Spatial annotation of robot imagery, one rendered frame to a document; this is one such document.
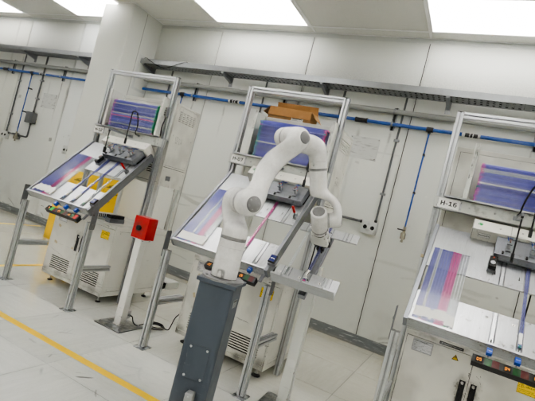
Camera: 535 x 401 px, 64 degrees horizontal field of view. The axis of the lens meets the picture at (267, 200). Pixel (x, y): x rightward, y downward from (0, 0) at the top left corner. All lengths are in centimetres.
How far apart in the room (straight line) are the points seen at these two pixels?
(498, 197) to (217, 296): 162
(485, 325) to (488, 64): 277
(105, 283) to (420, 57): 348
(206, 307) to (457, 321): 117
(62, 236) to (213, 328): 225
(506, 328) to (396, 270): 202
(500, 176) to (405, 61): 218
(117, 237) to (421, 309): 230
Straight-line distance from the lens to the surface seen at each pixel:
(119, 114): 390
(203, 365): 200
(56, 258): 399
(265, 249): 253
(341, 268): 430
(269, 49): 512
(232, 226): 190
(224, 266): 191
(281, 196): 276
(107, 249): 356
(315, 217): 212
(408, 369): 259
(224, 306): 191
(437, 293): 234
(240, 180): 305
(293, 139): 195
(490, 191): 267
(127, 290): 318
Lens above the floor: 108
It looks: 1 degrees up
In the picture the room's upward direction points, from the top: 15 degrees clockwise
